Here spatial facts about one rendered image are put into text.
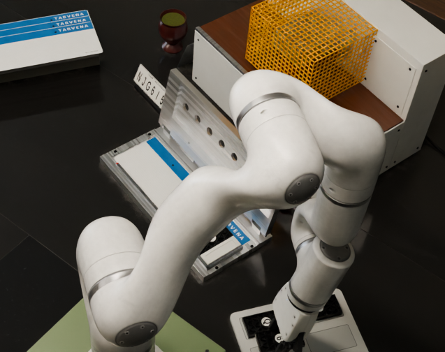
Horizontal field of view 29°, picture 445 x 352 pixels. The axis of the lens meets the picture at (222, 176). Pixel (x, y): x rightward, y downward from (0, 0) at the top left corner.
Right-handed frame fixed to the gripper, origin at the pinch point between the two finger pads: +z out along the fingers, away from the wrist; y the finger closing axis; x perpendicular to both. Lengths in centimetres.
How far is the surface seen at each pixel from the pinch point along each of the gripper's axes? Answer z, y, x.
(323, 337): 5.4, -1.6, 12.7
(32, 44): 9, -97, -42
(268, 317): 6.5, -8.2, 1.6
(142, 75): 8, -86, -14
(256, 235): 6.1, -30.6, 4.4
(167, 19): 0, -101, -6
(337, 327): 4.5, -3.4, 16.5
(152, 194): 11, -47, -17
